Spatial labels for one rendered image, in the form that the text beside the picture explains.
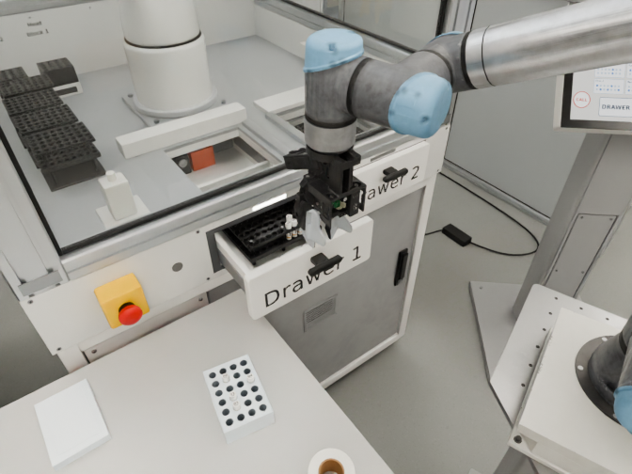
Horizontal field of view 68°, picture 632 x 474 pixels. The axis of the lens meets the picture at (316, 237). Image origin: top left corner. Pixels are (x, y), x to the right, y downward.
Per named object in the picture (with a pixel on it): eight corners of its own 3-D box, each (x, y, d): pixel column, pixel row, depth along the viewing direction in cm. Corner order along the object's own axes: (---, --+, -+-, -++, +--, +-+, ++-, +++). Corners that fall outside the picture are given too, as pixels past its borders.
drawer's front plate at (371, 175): (423, 180, 123) (431, 143, 116) (338, 220, 110) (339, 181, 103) (418, 177, 124) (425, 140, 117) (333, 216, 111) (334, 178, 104)
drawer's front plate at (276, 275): (370, 258, 100) (373, 218, 93) (253, 322, 87) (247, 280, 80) (364, 254, 101) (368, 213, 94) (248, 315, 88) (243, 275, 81)
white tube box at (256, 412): (275, 422, 78) (274, 411, 76) (227, 444, 75) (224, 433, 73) (249, 365, 87) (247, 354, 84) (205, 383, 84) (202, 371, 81)
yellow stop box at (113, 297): (152, 314, 86) (143, 288, 81) (113, 333, 83) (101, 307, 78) (142, 297, 89) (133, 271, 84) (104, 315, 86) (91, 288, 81)
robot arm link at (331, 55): (347, 53, 54) (290, 37, 58) (342, 136, 61) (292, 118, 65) (381, 34, 59) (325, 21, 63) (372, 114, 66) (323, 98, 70)
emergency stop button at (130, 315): (146, 321, 83) (140, 306, 80) (124, 331, 81) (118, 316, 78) (140, 309, 84) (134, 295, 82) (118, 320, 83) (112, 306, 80)
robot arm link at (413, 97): (470, 60, 58) (392, 40, 62) (432, 91, 51) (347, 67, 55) (457, 118, 63) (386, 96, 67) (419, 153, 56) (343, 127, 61)
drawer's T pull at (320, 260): (342, 261, 88) (342, 256, 87) (310, 278, 85) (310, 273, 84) (331, 251, 90) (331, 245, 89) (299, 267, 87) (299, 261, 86)
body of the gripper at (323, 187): (327, 231, 72) (330, 165, 64) (296, 203, 77) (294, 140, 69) (365, 213, 76) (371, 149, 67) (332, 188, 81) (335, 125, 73)
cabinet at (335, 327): (407, 343, 182) (445, 170, 130) (156, 515, 136) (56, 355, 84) (276, 220, 240) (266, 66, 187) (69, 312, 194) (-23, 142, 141)
